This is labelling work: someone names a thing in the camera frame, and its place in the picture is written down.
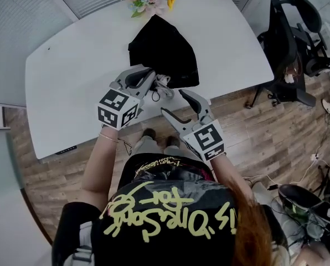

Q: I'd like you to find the person's right forearm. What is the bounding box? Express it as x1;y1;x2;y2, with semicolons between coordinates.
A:
209;154;255;202

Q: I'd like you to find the grey harness strap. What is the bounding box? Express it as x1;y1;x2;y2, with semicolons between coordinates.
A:
70;245;94;266

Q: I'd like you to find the person's black printed shirt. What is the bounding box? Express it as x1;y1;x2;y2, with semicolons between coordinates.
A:
51;152;290;266

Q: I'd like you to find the cream hair dryer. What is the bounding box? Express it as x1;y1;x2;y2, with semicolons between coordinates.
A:
151;74;176;101

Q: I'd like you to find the white power cable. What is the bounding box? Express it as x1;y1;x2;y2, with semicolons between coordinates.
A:
242;159;329;188

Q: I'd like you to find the person's right shoe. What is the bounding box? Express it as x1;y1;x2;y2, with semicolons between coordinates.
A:
166;135;181;149

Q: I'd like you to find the thin dark wrist cord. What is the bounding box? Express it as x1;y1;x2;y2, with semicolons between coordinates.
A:
117;139;133;157

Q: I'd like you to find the black desk control panel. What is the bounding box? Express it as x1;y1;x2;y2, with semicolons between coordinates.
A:
55;145;78;156

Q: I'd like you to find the black mesh office chair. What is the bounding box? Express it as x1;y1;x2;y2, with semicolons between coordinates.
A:
286;0;330;77
249;0;318;109

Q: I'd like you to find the gold bangle bracelet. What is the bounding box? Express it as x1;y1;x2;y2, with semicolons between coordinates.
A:
98;132;120;144

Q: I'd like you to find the small black tripod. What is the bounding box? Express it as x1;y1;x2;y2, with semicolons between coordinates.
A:
318;165;330;197

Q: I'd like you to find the black fabric bag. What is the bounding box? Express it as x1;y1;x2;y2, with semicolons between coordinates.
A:
127;14;200;102

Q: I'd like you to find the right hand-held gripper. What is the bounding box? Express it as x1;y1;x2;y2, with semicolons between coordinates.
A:
161;89;227;162

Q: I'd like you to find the person's left forearm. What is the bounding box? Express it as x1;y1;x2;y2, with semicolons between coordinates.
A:
81;127;120;202

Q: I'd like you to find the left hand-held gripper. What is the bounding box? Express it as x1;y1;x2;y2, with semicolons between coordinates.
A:
97;66;157;131

